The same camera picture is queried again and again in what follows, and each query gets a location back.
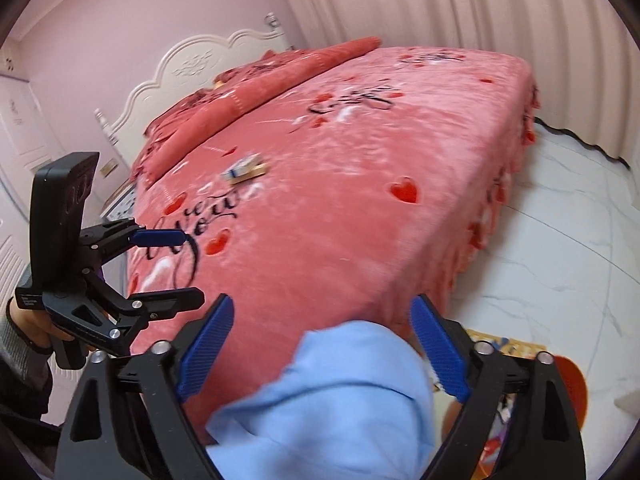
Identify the white nightstand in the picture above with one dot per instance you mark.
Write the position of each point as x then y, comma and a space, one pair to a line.
122, 205

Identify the white wardrobe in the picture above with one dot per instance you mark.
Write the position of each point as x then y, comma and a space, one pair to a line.
20, 125

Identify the pale pink curtain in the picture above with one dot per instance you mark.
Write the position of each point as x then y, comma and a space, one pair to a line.
500, 20

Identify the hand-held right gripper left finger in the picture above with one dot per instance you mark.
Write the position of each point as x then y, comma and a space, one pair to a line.
205, 355

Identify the bed with red blanket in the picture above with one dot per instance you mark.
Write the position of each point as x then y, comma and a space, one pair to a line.
350, 210

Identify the white carved headboard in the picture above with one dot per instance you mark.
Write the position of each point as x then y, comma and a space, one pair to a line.
200, 60

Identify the blue white yellow box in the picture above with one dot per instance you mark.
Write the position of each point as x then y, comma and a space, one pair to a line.
241, 166

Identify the person's left hand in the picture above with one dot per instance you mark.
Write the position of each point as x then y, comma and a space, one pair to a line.
27, 322

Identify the person's light blue trousers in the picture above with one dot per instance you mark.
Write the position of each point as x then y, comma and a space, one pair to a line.
325, 410

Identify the red printed pillow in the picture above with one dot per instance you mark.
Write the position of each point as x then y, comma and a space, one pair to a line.
190, 105
265, 60

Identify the folded red quilt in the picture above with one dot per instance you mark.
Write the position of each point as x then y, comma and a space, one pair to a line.
280, 85

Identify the wooden block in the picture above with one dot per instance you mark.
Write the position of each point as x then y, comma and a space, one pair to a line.
256, 173

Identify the dark cloth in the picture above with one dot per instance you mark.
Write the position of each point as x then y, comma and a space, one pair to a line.
25, 440

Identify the white wall socket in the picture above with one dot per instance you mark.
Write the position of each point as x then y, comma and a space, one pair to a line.
8, 62

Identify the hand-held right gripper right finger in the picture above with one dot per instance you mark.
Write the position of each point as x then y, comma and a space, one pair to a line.
440, 355

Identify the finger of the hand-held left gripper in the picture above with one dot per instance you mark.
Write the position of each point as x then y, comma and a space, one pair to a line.
160, 238
170, 302

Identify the gold wall switch panel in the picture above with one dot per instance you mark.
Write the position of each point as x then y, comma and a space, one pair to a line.
109, 168

